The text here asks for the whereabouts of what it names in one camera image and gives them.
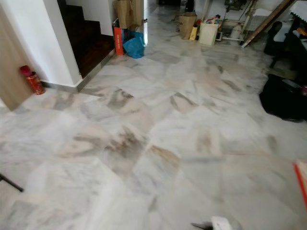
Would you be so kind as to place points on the small brown paper bag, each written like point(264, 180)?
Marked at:
point(187, 26)

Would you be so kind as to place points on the long wooden plank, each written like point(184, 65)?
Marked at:
point(266, 23)

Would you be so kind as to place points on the black office chair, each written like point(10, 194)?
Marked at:
point(285, 43)

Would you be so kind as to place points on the wooden door panel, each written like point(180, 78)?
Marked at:
point(12, 62)

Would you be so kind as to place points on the yellow packet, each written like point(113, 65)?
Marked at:
point(193, 33)

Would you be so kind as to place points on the dark wooden staircase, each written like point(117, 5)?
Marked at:
point(86, 40)

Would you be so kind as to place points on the large brown paper bag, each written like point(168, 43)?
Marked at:
point(127, 13)

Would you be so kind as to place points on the black bag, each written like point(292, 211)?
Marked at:
point(283, 98)

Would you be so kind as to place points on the blue plastic bag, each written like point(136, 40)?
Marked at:
point(134, 45)

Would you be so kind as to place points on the white metal shelf rack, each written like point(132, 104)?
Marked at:
point(237, 21)

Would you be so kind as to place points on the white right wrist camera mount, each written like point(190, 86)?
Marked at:
point(220, 224)

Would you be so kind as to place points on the orange red carton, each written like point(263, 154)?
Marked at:
point(118, 40)

